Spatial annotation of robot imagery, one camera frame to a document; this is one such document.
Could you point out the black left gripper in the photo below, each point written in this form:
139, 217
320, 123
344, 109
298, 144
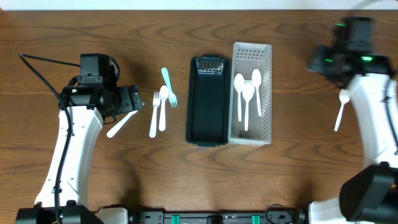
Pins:
125, 104

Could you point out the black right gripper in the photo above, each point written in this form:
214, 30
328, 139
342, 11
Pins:
321, 64

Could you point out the white plastic spoon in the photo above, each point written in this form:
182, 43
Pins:
248, 92
164, 94
256, 81
238, 85
344, 98

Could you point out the white plastic fork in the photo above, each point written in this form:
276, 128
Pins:
120, 124
153, 124

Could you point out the light blue plastic fork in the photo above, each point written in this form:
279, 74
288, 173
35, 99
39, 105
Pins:
172, 97

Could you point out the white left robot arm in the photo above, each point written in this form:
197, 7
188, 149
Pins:
64, 195

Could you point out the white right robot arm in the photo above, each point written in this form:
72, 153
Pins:
371, 195

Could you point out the black plastic basket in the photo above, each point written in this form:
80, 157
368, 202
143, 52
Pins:
208, 101

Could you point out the clear plastic basket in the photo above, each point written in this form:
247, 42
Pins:
246, 58

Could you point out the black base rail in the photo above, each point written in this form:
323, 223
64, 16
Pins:
278, 216

